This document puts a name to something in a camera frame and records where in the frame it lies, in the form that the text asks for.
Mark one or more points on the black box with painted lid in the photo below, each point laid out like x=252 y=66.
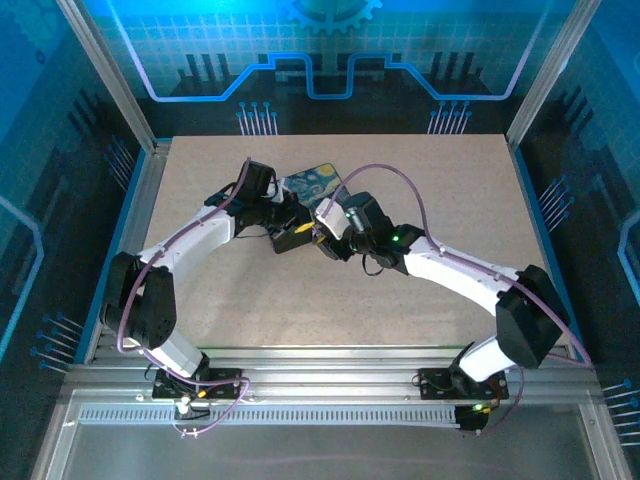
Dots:
x=312 y=182

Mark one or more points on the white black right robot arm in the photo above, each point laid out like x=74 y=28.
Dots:
x=450 y=270

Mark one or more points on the blue table side strip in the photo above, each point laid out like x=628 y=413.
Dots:
x=107 y=260
x=542 y=225

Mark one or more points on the black controller with green light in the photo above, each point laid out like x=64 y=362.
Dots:
x=472 y=417

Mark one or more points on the aluminium cross rail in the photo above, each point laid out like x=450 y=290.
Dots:
x=325 y=370

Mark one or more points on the aluminium side rail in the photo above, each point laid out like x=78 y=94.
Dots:
x=132 y=235

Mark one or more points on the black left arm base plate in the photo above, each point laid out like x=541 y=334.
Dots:
x=227 y=382

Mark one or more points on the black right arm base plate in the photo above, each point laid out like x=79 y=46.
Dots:
x=435 y=385

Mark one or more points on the aluminium frame post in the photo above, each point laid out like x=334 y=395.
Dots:
x=105 y=75
x=550 y=75

